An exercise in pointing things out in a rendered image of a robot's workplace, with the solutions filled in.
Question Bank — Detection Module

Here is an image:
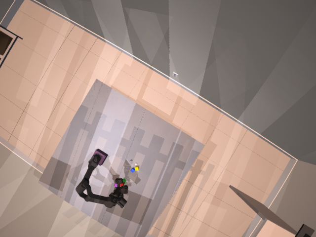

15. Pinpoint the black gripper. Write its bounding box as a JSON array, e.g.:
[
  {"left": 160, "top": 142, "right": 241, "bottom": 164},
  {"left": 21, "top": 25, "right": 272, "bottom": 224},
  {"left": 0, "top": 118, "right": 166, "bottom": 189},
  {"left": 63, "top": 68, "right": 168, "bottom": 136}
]
[{"left": 114, "top": 178, "right": 123, "bottom": 198}]

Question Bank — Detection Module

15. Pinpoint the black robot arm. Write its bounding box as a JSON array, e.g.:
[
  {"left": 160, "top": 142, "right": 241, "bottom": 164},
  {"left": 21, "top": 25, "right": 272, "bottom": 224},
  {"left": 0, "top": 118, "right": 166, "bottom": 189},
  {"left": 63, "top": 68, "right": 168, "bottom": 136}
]
[{"left": 76, "top": 153, "right": 128, "bottom": 208}]

